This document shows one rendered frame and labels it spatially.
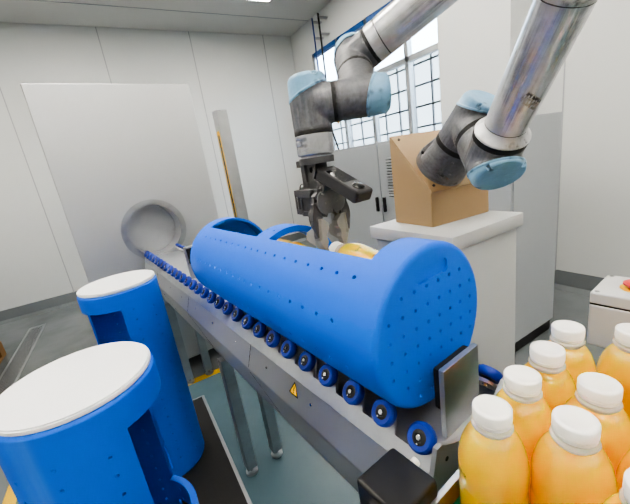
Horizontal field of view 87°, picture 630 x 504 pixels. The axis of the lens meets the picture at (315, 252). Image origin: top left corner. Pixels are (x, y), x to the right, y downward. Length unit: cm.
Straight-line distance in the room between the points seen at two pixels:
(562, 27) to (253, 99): 549
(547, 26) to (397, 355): 56
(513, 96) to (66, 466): 103
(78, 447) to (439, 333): 64
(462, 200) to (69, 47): 526
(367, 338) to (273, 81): 587
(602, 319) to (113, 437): 88
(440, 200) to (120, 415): 91
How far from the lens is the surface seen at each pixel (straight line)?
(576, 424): 44
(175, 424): 170
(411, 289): 53
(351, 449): 73
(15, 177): 554
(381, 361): 52
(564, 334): 59
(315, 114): 68
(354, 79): 70
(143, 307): 146
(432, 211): 101
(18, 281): 568
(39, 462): 80
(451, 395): 61
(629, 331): 62
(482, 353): 117
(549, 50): 74
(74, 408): 76
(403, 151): 108
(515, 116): 80
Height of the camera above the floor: 138
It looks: 15 degrees down
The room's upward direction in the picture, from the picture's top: 9 degrees counter-clockwise
